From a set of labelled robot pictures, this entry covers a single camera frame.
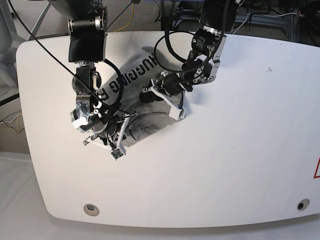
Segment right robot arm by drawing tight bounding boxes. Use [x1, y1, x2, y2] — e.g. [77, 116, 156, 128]
[50, 0, 132, 160]

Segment grey T-shirt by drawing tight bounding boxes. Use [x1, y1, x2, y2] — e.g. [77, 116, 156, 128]
[97, 46, 188, 150]

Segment black table leg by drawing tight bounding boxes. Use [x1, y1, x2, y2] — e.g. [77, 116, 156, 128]
[155, 0, 181, 31]

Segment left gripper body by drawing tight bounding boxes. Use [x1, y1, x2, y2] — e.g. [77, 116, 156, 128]
[141, 70, 186, 120]

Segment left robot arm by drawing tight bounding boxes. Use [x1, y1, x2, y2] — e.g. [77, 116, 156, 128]
[140, 0, 243, 121]

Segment left table grommet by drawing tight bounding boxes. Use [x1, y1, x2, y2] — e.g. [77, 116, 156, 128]
[83, 204, 100, 217]

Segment tangled black cables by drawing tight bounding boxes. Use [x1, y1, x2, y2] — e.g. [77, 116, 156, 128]
[154, 0, 320, 28]

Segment right table grommet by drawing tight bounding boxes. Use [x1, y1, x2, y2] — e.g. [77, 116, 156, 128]
[297, 198, 310, 211]

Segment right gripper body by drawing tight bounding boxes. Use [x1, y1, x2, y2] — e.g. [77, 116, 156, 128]
[83, 113, 136, 161]

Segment aluminium frame rail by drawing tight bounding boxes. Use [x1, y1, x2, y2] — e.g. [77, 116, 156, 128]
[232, 10, 300, 43]

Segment yellow cable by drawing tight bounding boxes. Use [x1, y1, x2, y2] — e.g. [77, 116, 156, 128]
[113, 3, 136, 33]

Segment white cable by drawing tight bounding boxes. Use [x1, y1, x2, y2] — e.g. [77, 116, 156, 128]
[232, 12, 252, 36]

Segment table grommet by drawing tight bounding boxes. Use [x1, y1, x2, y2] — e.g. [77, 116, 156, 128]
[297, 198, 310, 211]
[83, 204, 100, 217]

